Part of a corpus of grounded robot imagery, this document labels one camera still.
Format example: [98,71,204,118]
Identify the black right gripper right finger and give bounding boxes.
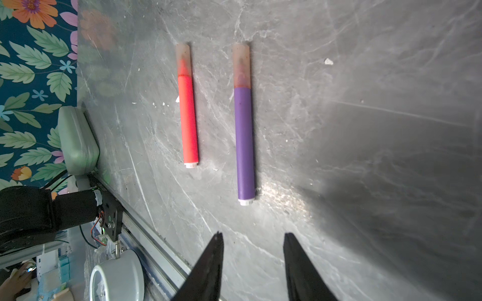
[283,233,338,301]

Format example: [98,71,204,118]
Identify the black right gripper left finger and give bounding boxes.
[171,232,224,301]

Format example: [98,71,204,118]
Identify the purple highlighter pen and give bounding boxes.
[233,43,256,206]

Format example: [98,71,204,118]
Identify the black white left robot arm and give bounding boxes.
[1,186,99,254]

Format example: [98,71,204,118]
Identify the pink highlighter pen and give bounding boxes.
[176,44,199,169]

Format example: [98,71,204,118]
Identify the white analog clock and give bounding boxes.
[89,250,144,301]

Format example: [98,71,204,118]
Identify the pale green sponge block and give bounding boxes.
[58,106,100,176]

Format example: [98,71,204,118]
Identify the person hand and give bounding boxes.
[1,262,31,301]

